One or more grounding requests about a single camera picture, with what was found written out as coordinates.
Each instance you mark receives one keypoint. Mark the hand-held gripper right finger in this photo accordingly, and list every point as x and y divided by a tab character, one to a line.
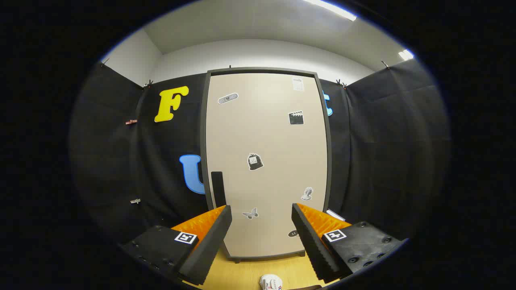
312	245

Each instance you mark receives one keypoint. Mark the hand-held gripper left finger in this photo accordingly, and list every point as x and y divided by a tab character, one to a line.
209	245

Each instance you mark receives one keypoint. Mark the white shoe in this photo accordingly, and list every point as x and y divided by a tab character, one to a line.
271	282

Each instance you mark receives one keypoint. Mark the grey shoe cabinet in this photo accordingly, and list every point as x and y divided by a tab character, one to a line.
202	133

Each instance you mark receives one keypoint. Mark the beige shoe cabinet door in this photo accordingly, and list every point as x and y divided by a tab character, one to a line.
266	133

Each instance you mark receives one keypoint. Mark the pale blue book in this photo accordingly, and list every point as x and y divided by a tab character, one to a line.
335	214

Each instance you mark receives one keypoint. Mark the black backdrop cloth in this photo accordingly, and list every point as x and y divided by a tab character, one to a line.
387	153

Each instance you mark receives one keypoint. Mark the small ceiling light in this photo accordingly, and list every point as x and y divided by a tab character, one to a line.
406	54

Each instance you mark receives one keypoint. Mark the long ceiling light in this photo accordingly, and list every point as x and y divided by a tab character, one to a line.
332	9

